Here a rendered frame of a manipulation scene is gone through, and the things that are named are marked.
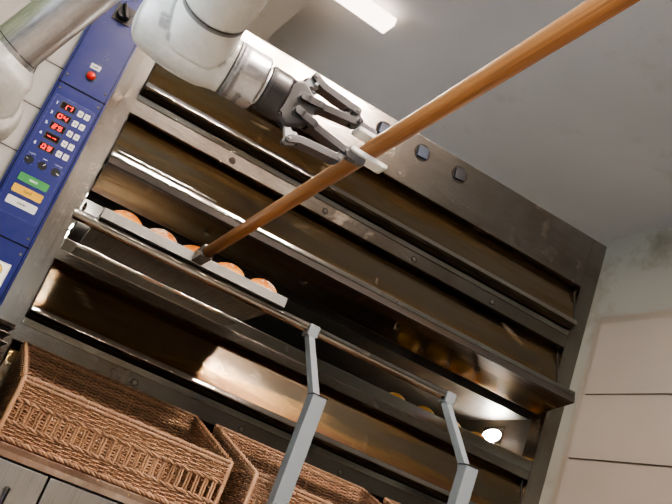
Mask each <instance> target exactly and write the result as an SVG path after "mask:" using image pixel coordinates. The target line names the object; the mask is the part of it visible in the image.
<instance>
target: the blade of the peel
mask: <svg viewBox="0 0 672 504"><path fill-rule="evenodd" d="M98 218H99V219H101V220H103V221H105V222H107V223H109V224H111V225H113V226H115V227H117V228H119V229H121V230H123V231H125V232H127V233H129V234H131V235H133V236H135V237H137V238H139V239H141V240H144V241H146V242H148V243H150V244H152V245H154V246H156V247H158V248H160V249H162V250H164V251H166V252H168V253H170V254H172V255H174V256H176V257H178V258H180V259H182V260H184V261H186V262H188V263H190V264H192V265H194V266H196V267H198V268H200V269H202V270H204V271H206V272H208V273H210V274H212V275H214V276H216V277H218V278H220V279H223V280H225V281H227V282H229V283H231V284H233V285H235V286H237V287H239V288H241V289H243V290H245V291H247V292H249V293H251V294H253V295H255V296H257V297H259V298H261V299H263V300H265V301H267V302H269V303H271V304H273V305H275V306H277V307H279V308H284V307H285V305H286V302H287V300H288V298H286V297H284V296H282V295H280V294H278V293H276V292H274V291H272V290H270V289H268V288H266V287H264V286H262V285H260V284H258V283H256V282H254V281H252V280H250V279H248V278H246V277H244V276H242V275H240V274H238V273H236V272H234V271H232V270H230V269H228V268H226V267H224V266H222V265H220V264H218V263H216V262H214V261H212V260H210V261H208V262H207V263H205V264H203V265H199V264H197V263H195V262H193V261H192V260H191V259H192V257H193V255H194V253H195V252H194V251H192V250H190V249H188V248H186V247H184V246H182V245H180V244H178V243H176V242H174V241H172V240H170V239H168V238H166V237H164V236H162V235H160V234H158V233H156V232H154V231H152V230H150V229H148V228H146V227H144V226H142V225H140V224H138V223H136V222H134V221H132V220H130V219H128V218H126V217H124V216H122V215H120V214H118V213H116V212H114V211H112V210H110V209H108V208H106V207H105V208H104V210H103V211H102V213H101V214H100V215H99V217H98ZM79 243H81V244H83V245H85V246H87V247H89V248H91V249H93V250H95V251H97V252H99V253H101V254H103V255H105V256H108V257H110V258H112V259H114V260H116V261H118V262H120V263H122V264H124V265H126V266H128V267H130V268H132V269H135V270H137V271H139V272H141V273H143V274H145V275H147V276H149V277H151V278H153V279H155V280H157V281H159V282H162V283H164V284H166V285H168V286H170V287H172V288H174V289H176V290H178V291H180V292H182V293H184V294H186V295H189V296H191V297H193V298H195V299H197V300H199V301H201V302H203V303H205V304H207V305H209V306H211V307H213V308H216V309H218V310H220V311H222V312H224V313H226V314H228V315H230V316H232V317H234V318H236V319H238V320H241V321H245V320H248V319H251V318H254V317H257V316H260V315H263V314H266V313H265V312H263V311H261V310H259V309H257V308H255V307H253V306H251V305H248V304H246V303H244V302H242V301H240V300H238V299H236V298H234V297H232V296H230V295H228V294H226V293H224V292H222V291H220V290H218V289H216V288H214V287H212V286H210V285H208V284H206V283H203V282H201V281H199V280H197V279H195V278H193V277H191V276H189V275H187V274H185V273H183V272H181V271H179V270H177V269H175V268H173V267H171V266H169V265H167V264H165V263H163V262H160V261H158V260H156V259H154V258H152V257H150V256H148V255H146V254H144V253H142V252H140V251H138V250H136V249H134V248H132V247H130V246H128V245H126V244H124V243H122V242H120V241H118V240H115V239H113V238H111V237H109V236H107V235H105V234H103V233H101V232H99V231H97V230H95V229H93V228H90V229H89V230H88V232H87V233H86V234H85V236H84V237H83V238H82V240H81V241H80V242H79Z"/></svg>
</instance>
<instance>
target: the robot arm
mask: <svg viewBox="0 0 672 504"><path fill-rule="evenodd" d="M119 1H120V0H32V1H31V2H30V3H28V4H27V5H26V6H25V7H23V8H22V9H21V10H19V11H18V12H17V13H16V14H14V15H13V16H12V17H11V18H9V19H8V20H7V21H5V22H4V23H3V24H2V25H0V142H1V141H3V140H5V139H6V138H8V137H9V136H10V135H11V134H12V133H13V132H14V130H15V129H16V128H17V126H18V125H19V123H20V121H21V117H22V113H23V102H22V101H23V100H24V98H25V96H26V94H27V93H28V92H29V91H30V89H31V87H32V83H33V76H34V75H33V72H32V70H33V69H34V68H35V67H37V66H38V65H39V64H40V63H42V62H43V61H44V60H46V59H47V58H48V57H49V56H51V55H52V54H53V53H54V52H56V51H57V50H58V49H59V48H61V47H62V46H63V45H65V44H66V43H67V42H68V41H70V40H71V39H72V38H73V37H75V36H76V35H77V34H79V33H80V32H81V31H82V30H84V29H85V28H86V27H87V26H89V25H90V24H91V23H92V22H94V21H95V20H96V19H98V18H99V17H100V16H101V15H103V14H104V13H105V12H106V11H108V10H109V9H110V8H112V7H113V6H114V5H115V4H117V3H118V2H119ZM267 2H268V0H143V2H142V3H141V5H140V6H139V8H138V10H137V12H136V14H135V16H134V19H133V22H132V26H131V35H132V40H133V42H134V43H135V44H136V45H137V46H138V47H139V48H140V49H141V50H142V51H143V52H144V53H145V54H146V55H147V56H149V57H150V58H151V59H152V60H154V61H155V62H156V63H158V64H159V65H160V66H162V67H163V68H165V69H166V70H168V71H169V72H171V73H172V74H174V75H176V76H178V77H179V78H181V79H183V80H185V81H187V82H189V83H191V84H193V85H196V86H199V87H204V88H207V89H209V90H211V91H213V92H216V93H217V94H218V95H220V96H222V97H224V98H226V99H228V100H229V101H231V102H233V103H235V104H236V105H238V106H240V107H241V108H243V109H246V108H248V107H249V106H250V105H251V104H252V107H253V109H254V110H256V111H257V112H259V113H261V114H262V115H264V116H266V117H268V118H270V119H272V120H274V121H276V122H277V123H278V125H279V126H280V127H281V128H282V129H283V139H282V140H281V142H280V143H281V145H282V146H287V147H295V148H297V149H299V150H301V151H303V152H305V153H307V154H310V155H312V156H314V157H316V158H318V159H320V160H322V161H325V162H327V163H329V164H331V165H335V164H337V163H338V162H340V161H341V160H342V159H345V160H347V161H348V162H350V163H352V164H353V165H355V166H357V167H361V166H365V167H367V168H368V169H370V170H372V171H373V172H375V173H377V174H379V173H381V172H383V171H385V170H387V165H385V164H384V163H382V162H380V161H379V160H377V159H375V158H374V157H372V156H370V155H369V154H367V153H366V152H364V151H362V150H361V149H359V148H357V147H356V146H354V145H351V146H350V147H347V146H346V145H345V144H343V143H342V142H341V141H340V140H338V139H337V138H336V137H335V136H333V135H332V134H331V133H330V132H328V131H327V130H326V129H325V128H323V127H322V126H321V125H319V124H318V121H317V120H316V119H314V118H313V115H318V116H320V117H323V118H325V119H327V120H330V121H332V122H334V123H337V124H339V125H341V126H344V127H346V128H349V129H351V130H353V129H354V130H353V131H352V132H351V135H352V136H354V137H356V138H358V139H359V140H361V141H363V142H364V143H367V142H368V141H370V140H371V139H373V138H374V137H376V136H377V135H376V134H377V131H376V130H375V129H373V128H371V127H370V126H368V125H366V124H365V123H363V122H364V120H363V118H362V117H360V114H361V113H362V109H361V108H360V107H359V106H357V105H356V104H354V103H353V102H352V101H350V100H349V99H348V98H346V97H345V96H343V95H342V94H341V93H339V92H338V91H337V90H335V89H334V88H333V87H331V86H330V85H328V84H327V83H326V82H325V81H324V79H323V78H322V77H321V75H320V74H319V73H314V74H313V75H312V76H311V77H310V78H309V79H308V80H307V81H299V80H296V79H295V78H294V77H293V76H292V75H290V74H288V73H287V72H285V71H283V70H282V69H280V68H278V67H273V68H272V66H273V59H272V58H271V57H269V56H268V55H266V54H264V53H263V52H261V51H259V50H258V49H256V48H254V47H253V46H251V45H250V44H249V43H248V42H245V41H243V40H242V39H241V37H242V35H243V33H244V31H245V30H246V28H247V27H248V25H249V24H250V23H251V22H252V21H253V20H254V19H255V18H256V17H257V16H258V14H259V13H260V12H261V10H262V9H263V8H264V6H265V5H266V3H267ZM311 91H315V92H316V93H317V94H318V95H319V96H321V97H322V98H323V99H325V100H326V101H328V102H329V103H330V104H332V105H333V106H334V107H336V108H337V109H336V108H334V107H332V106H329V105H327V104H325V102H324V101H322V100H319V99H317V98H315V97H314V95H313V93H312V92H311ZM295 128H299V129H301V130H302V131H303V132H304V133H307V134H309V135H311V136H312V137H313V138H314V139H316V140H317V141H318V142H320V143H321V144H322V145H323V146H322V145H320V144H318V143H316V142H314V141H312V140H309V139H307V138H305V137H303V136H300V135H297V132H294V131H292V130H291V129H295ZM324 146H325V147H324Z"/></svg>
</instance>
